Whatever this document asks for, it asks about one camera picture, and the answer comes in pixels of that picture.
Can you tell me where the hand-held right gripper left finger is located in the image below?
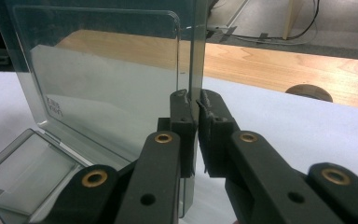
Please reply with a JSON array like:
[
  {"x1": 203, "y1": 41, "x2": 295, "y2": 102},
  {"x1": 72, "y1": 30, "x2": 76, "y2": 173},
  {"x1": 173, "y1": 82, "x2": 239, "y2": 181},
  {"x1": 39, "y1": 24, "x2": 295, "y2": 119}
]
[{"x1": 158, "y1": 89, "x2": 199, "y2": 179}]

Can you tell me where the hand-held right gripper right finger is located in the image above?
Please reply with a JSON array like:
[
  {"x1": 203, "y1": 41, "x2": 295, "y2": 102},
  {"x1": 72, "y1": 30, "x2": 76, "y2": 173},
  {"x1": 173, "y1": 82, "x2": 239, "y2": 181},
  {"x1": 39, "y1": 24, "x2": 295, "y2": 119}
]
[{"x1": 196, "y1": 89, "x2": 241, "y2": 178}]

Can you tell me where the grey transparent plastic organizer box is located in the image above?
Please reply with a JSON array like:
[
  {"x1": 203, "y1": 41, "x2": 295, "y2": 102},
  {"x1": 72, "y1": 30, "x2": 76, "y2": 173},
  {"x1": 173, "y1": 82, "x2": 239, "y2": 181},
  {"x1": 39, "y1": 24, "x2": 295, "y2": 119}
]
[{"x1": 0, "y1": 0, "x2": 211, "y2": 224}]

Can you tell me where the wooden table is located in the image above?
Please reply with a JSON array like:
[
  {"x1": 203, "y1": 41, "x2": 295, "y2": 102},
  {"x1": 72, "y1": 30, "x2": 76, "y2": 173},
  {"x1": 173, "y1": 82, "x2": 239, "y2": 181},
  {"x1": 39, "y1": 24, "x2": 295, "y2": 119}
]
[{"x1": 55, "y1": 29, "x2": 358, "y2": 111}]

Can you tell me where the black floor cable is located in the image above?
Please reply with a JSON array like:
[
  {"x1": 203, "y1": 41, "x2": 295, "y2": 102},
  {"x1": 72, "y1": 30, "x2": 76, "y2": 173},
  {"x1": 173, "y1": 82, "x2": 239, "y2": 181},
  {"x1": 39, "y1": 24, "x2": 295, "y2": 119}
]
[{"x1": 229, "y1": 0, "x2": 321, "y2": 41}]

